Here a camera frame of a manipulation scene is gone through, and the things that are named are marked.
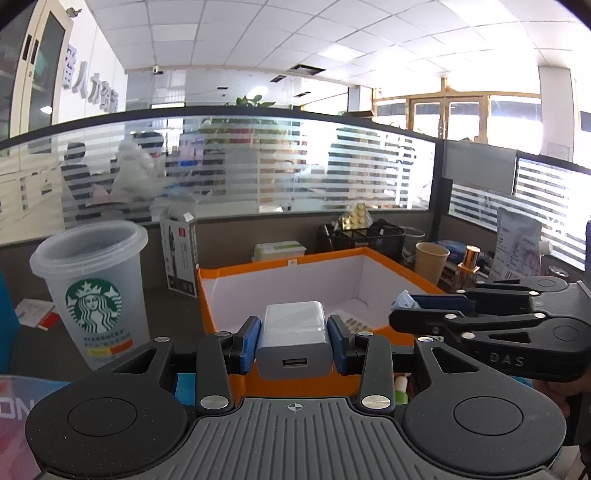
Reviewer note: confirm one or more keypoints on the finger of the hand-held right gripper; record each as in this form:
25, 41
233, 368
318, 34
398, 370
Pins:
425, 322
443, 301

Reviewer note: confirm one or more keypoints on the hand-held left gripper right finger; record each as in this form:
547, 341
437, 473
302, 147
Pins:
340, 346

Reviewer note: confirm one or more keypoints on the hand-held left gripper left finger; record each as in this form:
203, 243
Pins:
247, 346

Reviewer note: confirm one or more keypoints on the light blue small item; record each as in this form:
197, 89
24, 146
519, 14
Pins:
405, 302

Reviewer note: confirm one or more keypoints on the white usb charger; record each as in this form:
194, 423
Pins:
295, 341

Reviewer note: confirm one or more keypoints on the orange cardboard box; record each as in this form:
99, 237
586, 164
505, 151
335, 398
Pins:
221, 295

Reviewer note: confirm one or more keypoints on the person's right hand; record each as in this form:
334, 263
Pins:
570, 397

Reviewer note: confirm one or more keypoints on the battery blister pack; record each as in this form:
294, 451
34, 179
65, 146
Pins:
356, 323

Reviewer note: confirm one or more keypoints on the beige paper cup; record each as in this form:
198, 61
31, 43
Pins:
431, 263

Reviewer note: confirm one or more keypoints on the gold perfume bottle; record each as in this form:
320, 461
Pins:
468, 267

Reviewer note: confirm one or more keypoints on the blue box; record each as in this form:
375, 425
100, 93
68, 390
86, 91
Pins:
450, 251

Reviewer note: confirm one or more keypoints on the white bottle green label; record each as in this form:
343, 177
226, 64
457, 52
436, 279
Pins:
400, 390

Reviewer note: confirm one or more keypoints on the black mesh basket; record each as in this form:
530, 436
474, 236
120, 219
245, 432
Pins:
369, 242

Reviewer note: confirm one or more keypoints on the white printed paper bag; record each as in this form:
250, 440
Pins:
519, 244

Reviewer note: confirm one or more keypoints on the green and white box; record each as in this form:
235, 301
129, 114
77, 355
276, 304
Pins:
279, 251

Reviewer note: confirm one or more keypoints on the black and white carton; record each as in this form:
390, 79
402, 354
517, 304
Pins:
181, 258

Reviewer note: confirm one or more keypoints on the striped glass partition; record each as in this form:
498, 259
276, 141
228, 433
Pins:
545, 198
277, 166

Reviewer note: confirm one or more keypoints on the frosted plastic cup green logo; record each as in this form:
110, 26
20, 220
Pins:
92, 295

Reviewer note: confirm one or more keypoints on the white plush toy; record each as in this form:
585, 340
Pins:
136, 170

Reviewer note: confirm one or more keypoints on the red and white booklet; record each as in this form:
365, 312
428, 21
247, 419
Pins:
39, 314

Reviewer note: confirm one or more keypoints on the blue paper bag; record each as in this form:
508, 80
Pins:
7, 323

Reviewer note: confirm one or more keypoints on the green potted plant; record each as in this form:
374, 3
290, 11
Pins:
254, 101

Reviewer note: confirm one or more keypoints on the colourful printed desk mat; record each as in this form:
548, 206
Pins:
14, 429

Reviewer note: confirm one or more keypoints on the beige glass-door cabinet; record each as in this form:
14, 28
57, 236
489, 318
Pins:
32, 69

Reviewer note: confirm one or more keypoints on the wooden door frame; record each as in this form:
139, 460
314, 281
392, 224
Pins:
461, 115

